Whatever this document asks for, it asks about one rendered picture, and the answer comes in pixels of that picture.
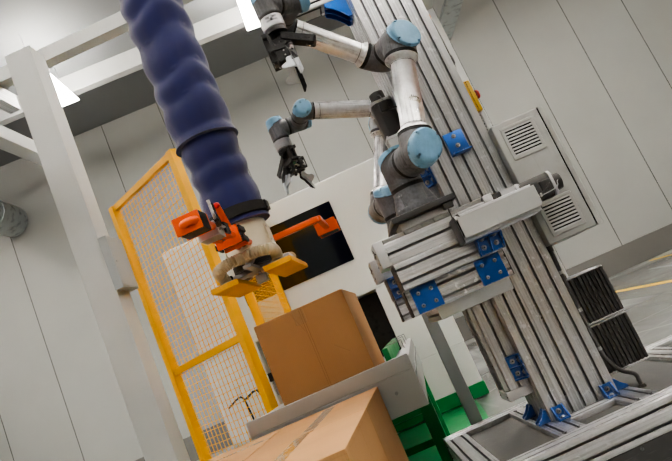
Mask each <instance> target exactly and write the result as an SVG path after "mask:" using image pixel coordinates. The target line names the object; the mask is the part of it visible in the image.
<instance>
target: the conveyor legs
mask: <svg viewBox="0 0 672 461"><path fill-rule="evenodd" d="M424 378H425V376H424ZM425 384H426V390H427V396H428V401H429V404H428V405H426V406H423V407H421V408H419V409H420V411H421V414H418V415H416V416H414V417H411V418H409V419H407V420H405V421H402V422H400V423H398V424H395V425H394V427H395V429H396V431H397V430H399V429H402V428H404V427H406V426H409V425H411V424H413V423H415V422H418V421H420V420H422V419H424V420H425V423H426V425H427V427H428V430H429V432H430V434H431V436H432V438H430V439H427V440H425V441H423V442H421V443H418V444H416V445H414V446H411V447H409V448H407V449H404V450H405V452H406V455H407V457H409V456H411V455H414V454H416V453H418V452H421V451H423V450H425V449H428V448H430V447H432V446H434V445H436V448H437V450H438V452H439V455H440V457H441V459H442V461H452V459H451V457H450V455H449V453H448V450H447V448H446V446H445V444H444V441H443V438H445V437H447V436H449V435H451V434H450V432H449V430H448V427H447V425H446V423H445V421H444V418H443V416H442V414H441V412H440V409H439V407H438V405H437V403H436V400H435V398H434V396H433V394H432V392H431V389H430V387H429V385H428V383H427V380H426V378H425Z"/></svg>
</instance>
